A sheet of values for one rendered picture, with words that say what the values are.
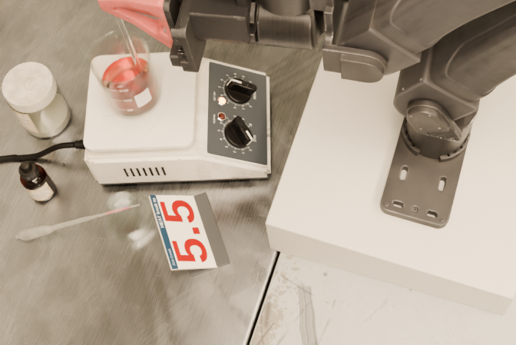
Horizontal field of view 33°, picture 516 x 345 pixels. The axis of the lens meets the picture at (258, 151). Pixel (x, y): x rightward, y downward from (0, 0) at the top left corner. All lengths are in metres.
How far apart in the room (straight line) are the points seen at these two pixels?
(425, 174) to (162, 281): 0.30
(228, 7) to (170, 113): 0.22
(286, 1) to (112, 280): 0.40
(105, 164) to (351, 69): 0.33
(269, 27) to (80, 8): 0.44
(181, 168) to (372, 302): 0.25
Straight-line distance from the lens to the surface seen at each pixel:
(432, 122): 0.81
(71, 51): 1.12
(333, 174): 0.91
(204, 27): 0.77
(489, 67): 0.76
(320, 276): 0.95
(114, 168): 0.97
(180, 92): 0.95
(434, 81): 0.78
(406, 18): 0.71
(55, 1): 1.18
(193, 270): 0.95
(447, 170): 0.92
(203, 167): 0.95
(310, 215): 0.89
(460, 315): 0.94
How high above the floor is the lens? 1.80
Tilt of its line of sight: 63 degrees down
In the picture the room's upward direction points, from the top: 10 degrees counter-clockwise
